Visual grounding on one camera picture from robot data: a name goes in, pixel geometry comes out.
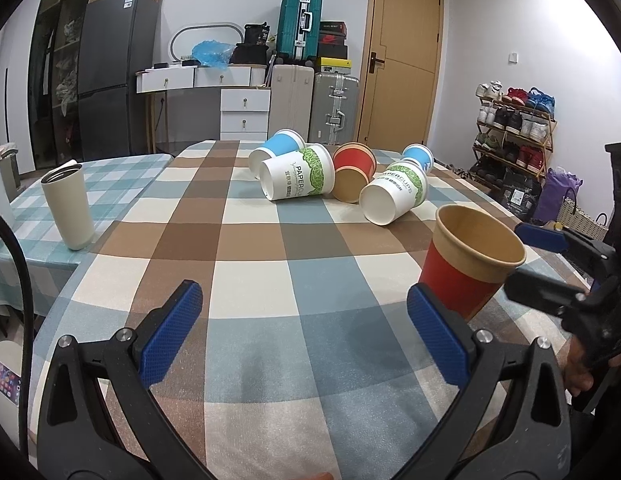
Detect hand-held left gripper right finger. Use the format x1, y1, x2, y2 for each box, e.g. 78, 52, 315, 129
391, 282, 574, 480

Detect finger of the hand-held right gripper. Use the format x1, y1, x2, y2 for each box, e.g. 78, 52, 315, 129
515, 221, 616, 263
505, 266, 591, 321

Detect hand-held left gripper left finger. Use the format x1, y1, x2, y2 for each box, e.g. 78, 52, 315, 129
38, 280, 217, 480

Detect red paper cup brown rim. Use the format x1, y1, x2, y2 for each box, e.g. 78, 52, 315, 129
418, 204, 527, 322
332, 142, 377, 204

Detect small blue paper cup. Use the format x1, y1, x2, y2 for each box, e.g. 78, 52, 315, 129
401, 143, 434, 171

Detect white paper cup green leaves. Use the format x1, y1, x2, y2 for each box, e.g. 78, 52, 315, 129
258, 143, 336, 202
359, 159, 430, 227

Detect large blue paper cup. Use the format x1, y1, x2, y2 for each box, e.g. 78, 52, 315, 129
248, 129, 307, 181

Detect person's right hand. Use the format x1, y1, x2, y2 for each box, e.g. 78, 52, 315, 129
562, 339, 599, 399

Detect purple bag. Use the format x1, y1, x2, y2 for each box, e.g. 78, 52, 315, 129
532, 167, 584, 227

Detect black shopping bag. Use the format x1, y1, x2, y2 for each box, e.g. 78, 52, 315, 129
499, 167, 544, 221

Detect woven basket bag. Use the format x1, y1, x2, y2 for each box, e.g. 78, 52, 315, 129
555, 197, 612, 244

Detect wooden shoe rack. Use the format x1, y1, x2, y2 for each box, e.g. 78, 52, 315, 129
471, 91, 560, 192

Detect shoe rack with shoes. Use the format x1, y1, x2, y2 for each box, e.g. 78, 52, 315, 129
472, 80, 557, 186

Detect cream steel tumbler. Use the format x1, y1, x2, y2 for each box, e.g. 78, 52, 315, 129
40, 160, 96, 252

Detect teal checked tablecloth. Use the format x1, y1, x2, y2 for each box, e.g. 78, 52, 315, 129
0, 152, 174, 321

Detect smartphone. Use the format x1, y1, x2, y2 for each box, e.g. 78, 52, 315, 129
0, 357, 24, 407

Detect wooden door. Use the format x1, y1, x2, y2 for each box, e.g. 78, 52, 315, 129
357, 0, 445, 152

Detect grey trash bin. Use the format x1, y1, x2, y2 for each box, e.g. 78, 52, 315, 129
0, 152, 22, 197

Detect white drawer unit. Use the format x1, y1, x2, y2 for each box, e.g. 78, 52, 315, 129
219, 87, 272, 142

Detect silver suitcase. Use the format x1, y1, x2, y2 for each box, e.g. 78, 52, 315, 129
309, 72, 361, 147

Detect white vanity desk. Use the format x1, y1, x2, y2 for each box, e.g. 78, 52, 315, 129
135, 62, 271, 157

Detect beige suitcase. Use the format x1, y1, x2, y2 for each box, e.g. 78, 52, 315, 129
267, 63, 314, 142

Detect grey refrigerator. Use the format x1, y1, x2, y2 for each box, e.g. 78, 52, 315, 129
77, 0, 162, 162

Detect yellow black box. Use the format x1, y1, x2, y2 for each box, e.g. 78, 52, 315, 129
314, 57, 353, 74

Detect blue plastic bag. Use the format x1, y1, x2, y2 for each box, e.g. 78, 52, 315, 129
191, 39, 236, 70

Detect dark glass display cabinet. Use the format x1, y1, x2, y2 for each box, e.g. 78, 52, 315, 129
28, 0, 98, 163

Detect oval mirror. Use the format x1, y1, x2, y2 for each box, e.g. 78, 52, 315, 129
169, 22, 245, 67

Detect teal suitcase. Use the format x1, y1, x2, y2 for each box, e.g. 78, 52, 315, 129
276, 0, 324, 64

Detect black cable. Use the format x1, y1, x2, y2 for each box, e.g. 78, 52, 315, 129
0, 206, 37, 480

